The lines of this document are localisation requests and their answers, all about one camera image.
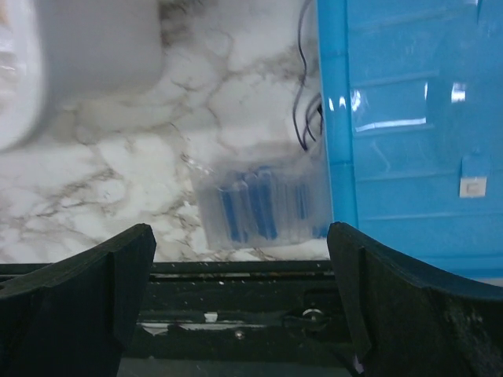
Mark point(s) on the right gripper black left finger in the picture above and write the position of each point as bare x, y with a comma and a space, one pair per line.
77, 317

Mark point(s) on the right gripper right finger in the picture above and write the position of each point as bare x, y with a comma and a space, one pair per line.
409, 318

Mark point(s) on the bag of blue pipettes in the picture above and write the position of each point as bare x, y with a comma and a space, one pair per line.
275, 201

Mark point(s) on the blue plastic tray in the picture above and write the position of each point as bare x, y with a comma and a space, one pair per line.
412, 101

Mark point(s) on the white plastic tub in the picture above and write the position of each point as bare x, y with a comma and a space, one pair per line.
55, 54

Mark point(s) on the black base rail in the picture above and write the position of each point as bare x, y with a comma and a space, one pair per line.
269, 312

